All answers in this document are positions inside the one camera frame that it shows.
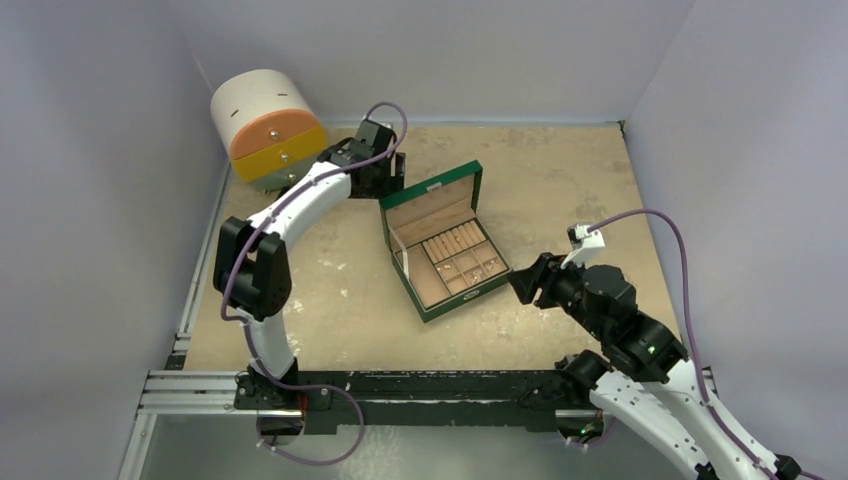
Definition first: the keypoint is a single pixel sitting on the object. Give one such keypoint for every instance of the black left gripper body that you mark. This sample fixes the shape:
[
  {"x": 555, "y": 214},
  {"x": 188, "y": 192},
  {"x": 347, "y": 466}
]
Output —
[{"x": 384, "y": 183}]

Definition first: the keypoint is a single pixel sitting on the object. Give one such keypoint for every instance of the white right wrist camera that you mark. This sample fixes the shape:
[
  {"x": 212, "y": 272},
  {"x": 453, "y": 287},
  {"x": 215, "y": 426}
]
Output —
[{"x": 585, "y": 242}]

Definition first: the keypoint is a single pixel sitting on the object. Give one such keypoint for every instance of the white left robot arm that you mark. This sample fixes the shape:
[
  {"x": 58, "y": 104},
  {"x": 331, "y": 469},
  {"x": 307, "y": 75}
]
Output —
[{"x": 252, "y": 269}]

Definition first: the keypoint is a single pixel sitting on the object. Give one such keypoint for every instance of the white round drawer cabinet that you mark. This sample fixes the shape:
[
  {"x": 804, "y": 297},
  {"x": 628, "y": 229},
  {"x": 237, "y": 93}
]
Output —
[{"x": 271, "y": 135}]

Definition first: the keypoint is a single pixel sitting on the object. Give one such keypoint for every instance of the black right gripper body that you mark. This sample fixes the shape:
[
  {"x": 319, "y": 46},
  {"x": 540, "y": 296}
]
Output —
[{"x": 545, "y": 282}]

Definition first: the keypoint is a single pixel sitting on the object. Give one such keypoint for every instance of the green jewelry box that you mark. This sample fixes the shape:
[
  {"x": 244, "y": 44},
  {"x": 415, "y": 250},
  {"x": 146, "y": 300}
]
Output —
[{"x": 423, "y": 210}]

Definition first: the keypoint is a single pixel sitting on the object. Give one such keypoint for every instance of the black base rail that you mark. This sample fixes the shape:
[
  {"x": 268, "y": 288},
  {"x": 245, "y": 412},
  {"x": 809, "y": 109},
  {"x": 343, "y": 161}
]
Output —
[{"x": 538, "y": 401}]

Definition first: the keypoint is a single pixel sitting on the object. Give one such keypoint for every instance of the beige removable jewelry tray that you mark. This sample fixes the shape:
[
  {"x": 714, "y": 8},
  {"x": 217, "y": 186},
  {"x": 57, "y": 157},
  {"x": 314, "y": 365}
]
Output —
[{"x": 467, "y": 247}]

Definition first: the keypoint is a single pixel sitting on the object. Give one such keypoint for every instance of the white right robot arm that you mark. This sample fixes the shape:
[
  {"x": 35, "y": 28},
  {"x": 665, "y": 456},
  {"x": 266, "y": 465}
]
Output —
[{"x": 644, "y": 376}]

